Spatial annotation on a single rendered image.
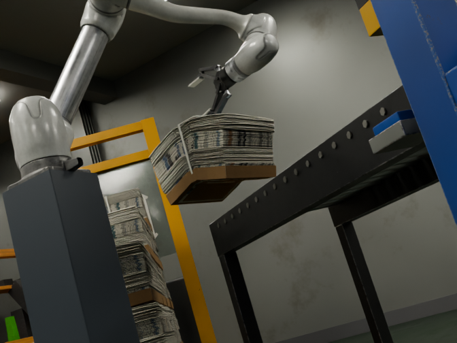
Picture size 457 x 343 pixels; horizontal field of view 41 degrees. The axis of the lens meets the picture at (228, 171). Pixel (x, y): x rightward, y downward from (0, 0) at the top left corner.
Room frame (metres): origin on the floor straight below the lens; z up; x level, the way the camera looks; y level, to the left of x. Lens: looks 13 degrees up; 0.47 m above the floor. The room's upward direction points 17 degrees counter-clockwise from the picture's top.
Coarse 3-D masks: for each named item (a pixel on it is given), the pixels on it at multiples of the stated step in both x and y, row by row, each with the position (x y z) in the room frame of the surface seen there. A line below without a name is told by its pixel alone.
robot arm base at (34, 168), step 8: (40, 160) 1.70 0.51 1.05; (48, 160) 1.71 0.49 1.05; (56, 160) 1.72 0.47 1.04; (64, 160) 1.73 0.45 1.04; (72, 160) 1.72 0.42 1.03; (80, 160) 1.74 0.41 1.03; (24, 168) 1.72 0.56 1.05; (32, 168) 1.71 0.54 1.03; (40, 168) 1.70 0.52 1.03; (48, 168) 1.67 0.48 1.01; (56, 168) 1.69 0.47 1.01; (64, 168) 1.72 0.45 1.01; (72, 168) 1.72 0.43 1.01; (24, 176) 1.72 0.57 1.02; (32, 176) 1.70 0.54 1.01; (16, 184) 1.73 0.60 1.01
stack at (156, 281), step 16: (128, 256) 2.18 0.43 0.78; (144, 256) 2.24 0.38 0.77; (128, 272) 2.18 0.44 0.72; (144, 272) 2.18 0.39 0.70; (128, 288) 2.18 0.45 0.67; (144, 288) 2.18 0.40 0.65; (160, 288) 2.89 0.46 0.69; (144, 304) 2.21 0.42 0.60; (160, 304) 2.70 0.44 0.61; (144, 320) 2.18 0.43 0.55; (160, 320) 2.25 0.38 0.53; (144, 336) 2.18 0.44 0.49; (160, 336) 2.18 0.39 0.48; (176, 336) 3.08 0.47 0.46
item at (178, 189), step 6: (186, 174) 2.19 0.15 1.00; (180, 180) 2.22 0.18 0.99; (186, 180) 2.20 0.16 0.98; (174, 186) 2.24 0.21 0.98; (180, 186) 2.22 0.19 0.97; (186, 186) 2.20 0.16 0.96; (174, 192) 2.25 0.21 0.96; (180, 192) 2.23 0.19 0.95; (168, 198) 2.27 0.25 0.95; (174, 198) 2.25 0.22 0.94
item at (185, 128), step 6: (180, 126) 2.18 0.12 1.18; (186, 126) 2.17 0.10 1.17; (174, 132) 2.21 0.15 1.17; (186, 132) 2.17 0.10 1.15; (180, 138) 2.20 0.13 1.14; (186, 138) 2.18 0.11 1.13; (180, 144) 2.20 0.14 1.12; (186, 144) 2.18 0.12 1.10; (180, 150) 2.20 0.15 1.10; (192, 156) 2.16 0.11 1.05; (186, 162) 2.19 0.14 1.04; (192, 162) 2.17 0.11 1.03; (186, 168) 2.19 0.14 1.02; (192, 168) 2.18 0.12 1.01; (198, 180) 2.18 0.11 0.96; (234, 180) 2.32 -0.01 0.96; (240, 180) 2.35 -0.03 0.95
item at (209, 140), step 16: (192, 128) 2.15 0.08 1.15; (208, 128) 2.10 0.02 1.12; (224, 128) 2.05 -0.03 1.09; (240, 128) 2.12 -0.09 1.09; (256, 128) 2.19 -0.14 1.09; (272, 128) 2.26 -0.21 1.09; (192, 144) 2.15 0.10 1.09; (208, 144) 2.11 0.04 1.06; (224, 144) 2.07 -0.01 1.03; (240, 144) 2.13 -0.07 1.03; (256, 144) 2.20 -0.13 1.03; (272, 144) 2.27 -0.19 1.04; (208, 160) 2.12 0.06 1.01; (224, 160) 2.08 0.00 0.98; (240, 160) 2.14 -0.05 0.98; (256, 160) 2.21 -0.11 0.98; (272, 160) 2.28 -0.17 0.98
